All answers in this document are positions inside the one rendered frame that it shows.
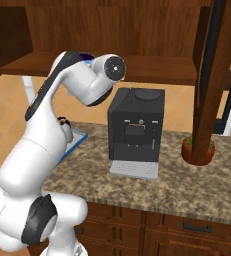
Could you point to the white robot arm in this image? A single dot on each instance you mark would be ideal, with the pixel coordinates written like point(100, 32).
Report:
point(37, 150)

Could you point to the grey tray with blue rim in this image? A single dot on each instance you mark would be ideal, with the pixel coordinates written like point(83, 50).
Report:
point(74, 140)

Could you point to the blue mug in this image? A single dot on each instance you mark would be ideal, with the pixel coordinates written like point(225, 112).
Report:
point(87, 57)

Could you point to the black coffee machine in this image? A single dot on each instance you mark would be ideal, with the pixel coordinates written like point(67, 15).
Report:
point(135, 133)

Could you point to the terracotta plant pot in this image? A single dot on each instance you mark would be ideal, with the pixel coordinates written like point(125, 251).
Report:
point(187, 151)

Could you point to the brown wooden drawer front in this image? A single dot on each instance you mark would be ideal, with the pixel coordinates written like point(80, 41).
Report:
point(220, 225)
point(117, 215)

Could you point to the brown wooden wall cabinet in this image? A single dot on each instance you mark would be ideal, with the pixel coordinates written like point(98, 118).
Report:
point(153, 33)

